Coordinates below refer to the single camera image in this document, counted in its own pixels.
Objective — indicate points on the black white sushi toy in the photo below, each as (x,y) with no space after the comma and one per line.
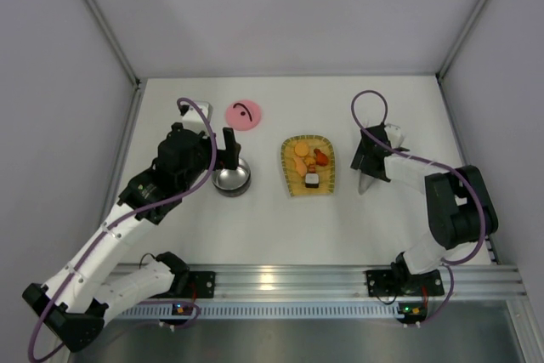
(312,180)

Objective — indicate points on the steel round lunch bowl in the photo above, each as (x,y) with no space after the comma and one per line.
(233,183)

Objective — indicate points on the aluminium mounting rail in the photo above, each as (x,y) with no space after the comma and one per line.
(292,283)

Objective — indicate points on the red toy chicken drumstick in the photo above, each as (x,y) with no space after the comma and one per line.
(321,159)

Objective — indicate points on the green woven bamboo tray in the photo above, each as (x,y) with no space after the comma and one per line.
(295,183)

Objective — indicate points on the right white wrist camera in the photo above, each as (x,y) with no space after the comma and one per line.
(395,136)

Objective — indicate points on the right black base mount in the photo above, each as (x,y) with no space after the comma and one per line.
(387,283)

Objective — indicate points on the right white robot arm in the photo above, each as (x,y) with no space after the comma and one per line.
(458,205)

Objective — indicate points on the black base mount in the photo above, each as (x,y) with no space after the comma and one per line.
(387,283)
(193,285)

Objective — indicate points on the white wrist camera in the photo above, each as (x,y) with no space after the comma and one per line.
(191,119)
(395,136)

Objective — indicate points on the slotted cable duct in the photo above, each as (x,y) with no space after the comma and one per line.
(272,311)

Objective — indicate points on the pink round lid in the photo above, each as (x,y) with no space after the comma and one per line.
(243,115)

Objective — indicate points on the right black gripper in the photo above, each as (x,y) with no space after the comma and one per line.
(371,159)

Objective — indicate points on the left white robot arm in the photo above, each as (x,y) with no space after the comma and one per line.
(76,304)

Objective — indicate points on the round orange cracker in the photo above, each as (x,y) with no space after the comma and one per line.
(301,149)

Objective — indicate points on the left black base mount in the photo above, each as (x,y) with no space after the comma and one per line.
(193,285)

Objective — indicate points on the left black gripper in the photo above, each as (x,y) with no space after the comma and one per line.
(225,153)

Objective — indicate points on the salmon toy slice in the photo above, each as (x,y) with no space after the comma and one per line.
(300,166)

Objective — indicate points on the silver metal tongs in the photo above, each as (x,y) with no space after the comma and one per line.
(365,180)

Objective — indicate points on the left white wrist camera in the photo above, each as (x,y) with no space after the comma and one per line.
(191,119)

